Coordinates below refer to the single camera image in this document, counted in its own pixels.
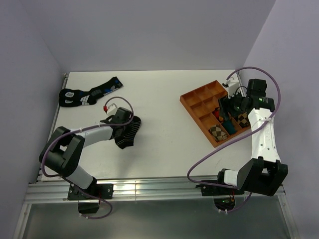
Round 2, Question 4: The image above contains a black white striped sock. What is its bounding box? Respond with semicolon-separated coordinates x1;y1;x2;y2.
114;116;142;149

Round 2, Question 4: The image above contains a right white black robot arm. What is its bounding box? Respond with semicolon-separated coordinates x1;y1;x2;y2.
215;79;288;196

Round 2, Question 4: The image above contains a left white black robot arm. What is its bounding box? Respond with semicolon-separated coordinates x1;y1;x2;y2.
39;107;142;199

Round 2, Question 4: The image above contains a brown argyle rolled sock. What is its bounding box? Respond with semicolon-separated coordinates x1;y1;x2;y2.
209;124;227;141
236;113;250;128

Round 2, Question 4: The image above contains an orange compartment tray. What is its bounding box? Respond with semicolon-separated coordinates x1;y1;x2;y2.
180;81;250;147

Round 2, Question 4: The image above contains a teal rolled sock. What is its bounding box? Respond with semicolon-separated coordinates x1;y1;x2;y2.
222;120;237;135

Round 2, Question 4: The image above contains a black blue sport sock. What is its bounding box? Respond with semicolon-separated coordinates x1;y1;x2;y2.
58;77;124;108

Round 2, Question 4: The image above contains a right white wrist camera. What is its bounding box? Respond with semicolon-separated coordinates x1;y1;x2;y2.
222;76;240;98

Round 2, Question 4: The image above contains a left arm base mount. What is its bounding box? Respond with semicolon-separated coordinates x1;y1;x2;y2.
67;184;114;201

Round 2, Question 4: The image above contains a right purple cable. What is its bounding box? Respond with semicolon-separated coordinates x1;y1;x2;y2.
186;66;282;214

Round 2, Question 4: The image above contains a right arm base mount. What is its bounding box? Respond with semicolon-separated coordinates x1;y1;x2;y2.
195;180;245;197

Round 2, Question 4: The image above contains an aluminium frame rail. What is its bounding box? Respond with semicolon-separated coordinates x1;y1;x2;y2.
13;70;300;239

